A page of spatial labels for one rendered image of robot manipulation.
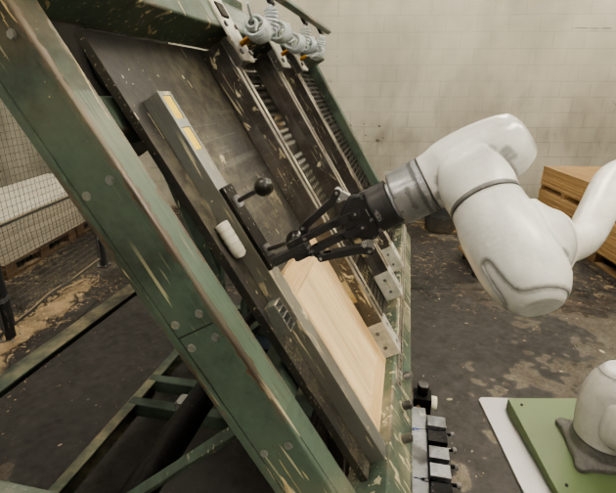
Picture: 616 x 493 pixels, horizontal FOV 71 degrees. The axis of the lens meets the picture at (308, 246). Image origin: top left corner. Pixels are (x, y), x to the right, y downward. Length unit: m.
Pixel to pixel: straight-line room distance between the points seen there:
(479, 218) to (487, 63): 6.14
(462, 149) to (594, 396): 0.87
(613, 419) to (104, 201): 1.23
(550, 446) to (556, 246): 0.95
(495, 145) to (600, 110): 6.72
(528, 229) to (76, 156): 0.64
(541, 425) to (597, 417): 0.21
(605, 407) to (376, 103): 5.49
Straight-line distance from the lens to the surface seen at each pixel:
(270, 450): 0.85
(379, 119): 6.43
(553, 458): 1.47
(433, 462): 1.39
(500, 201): 0.62
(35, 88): 0.77
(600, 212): 0.78
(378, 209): 0.69
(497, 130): 0.68
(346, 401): 1.06
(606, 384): 1.35
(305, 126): 1.71
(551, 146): 7.15
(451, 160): 0.66
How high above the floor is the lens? 1.72
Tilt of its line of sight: 20 degrees down
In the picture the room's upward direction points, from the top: straight up
